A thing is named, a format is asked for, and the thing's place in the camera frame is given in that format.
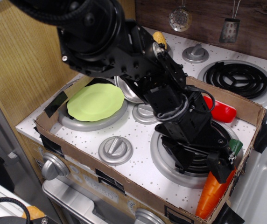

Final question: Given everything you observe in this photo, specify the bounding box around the silver oven door handle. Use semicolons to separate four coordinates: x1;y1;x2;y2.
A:
42;179;134;224

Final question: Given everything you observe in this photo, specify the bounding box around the hanging silver strainer spoon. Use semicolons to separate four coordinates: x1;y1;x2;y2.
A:
169;0;192;32

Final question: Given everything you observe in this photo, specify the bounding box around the light green plate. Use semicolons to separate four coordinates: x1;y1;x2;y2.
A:
67;83;125;122

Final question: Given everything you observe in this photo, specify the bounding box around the black braided cable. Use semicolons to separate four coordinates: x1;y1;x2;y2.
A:
0;197;31;224

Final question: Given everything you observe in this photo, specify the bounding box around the yellow toy corn cob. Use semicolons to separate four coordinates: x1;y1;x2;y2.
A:
153;31;167;49

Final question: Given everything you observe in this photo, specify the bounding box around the grey toy sink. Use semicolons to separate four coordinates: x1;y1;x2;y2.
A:
230;147;267;224

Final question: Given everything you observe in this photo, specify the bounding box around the silver oven knob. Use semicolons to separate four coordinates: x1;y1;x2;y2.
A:
134;208;165;224
42;153;70;181

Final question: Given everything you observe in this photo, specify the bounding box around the brown cardboard fence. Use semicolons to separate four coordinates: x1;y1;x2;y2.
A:
35;77;267;224

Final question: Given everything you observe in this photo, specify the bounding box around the black burner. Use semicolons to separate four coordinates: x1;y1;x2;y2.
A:
150;113;244;189
197;60;267;106

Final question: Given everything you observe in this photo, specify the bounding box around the back silver stove knob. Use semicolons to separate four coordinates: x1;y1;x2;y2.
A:
182;44;209;63

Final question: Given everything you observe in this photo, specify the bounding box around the front left silver burner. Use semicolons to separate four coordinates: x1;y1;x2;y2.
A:
58;78;128;132

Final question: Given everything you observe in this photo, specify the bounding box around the middle silver stove knob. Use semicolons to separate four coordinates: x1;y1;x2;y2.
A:
132;104;160;125

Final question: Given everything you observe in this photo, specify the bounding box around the silver stove knob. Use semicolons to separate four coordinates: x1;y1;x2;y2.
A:
132;104;160;125
98;136;134;165
182;44;209;63

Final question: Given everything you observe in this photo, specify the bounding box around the front right black burner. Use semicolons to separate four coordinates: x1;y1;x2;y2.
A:
150;113;244;189

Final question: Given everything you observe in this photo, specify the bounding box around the silver metal pot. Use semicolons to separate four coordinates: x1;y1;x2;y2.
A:
114;76;144;104

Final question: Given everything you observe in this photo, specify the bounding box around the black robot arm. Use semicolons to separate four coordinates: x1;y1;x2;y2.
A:
13;0;233;183

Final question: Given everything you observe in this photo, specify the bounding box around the silver oven front knob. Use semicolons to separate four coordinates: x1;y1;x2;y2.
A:
42;153;70;181

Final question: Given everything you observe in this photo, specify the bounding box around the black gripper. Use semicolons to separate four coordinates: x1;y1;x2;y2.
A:
155;93;234;184

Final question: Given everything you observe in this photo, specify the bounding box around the orange toy carrot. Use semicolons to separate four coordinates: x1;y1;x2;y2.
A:
195;166;237;219

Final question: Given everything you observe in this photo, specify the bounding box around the back right black burner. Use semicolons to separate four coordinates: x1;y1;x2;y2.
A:
197;60;267;106

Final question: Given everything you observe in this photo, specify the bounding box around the hanging silver grater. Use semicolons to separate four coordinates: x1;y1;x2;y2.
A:
219;0;240;43

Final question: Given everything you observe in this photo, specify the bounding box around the back left burner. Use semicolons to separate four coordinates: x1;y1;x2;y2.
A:
165;44;173;59

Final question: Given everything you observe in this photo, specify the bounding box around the front silver stove knob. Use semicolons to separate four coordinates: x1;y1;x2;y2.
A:
98;136;134;165

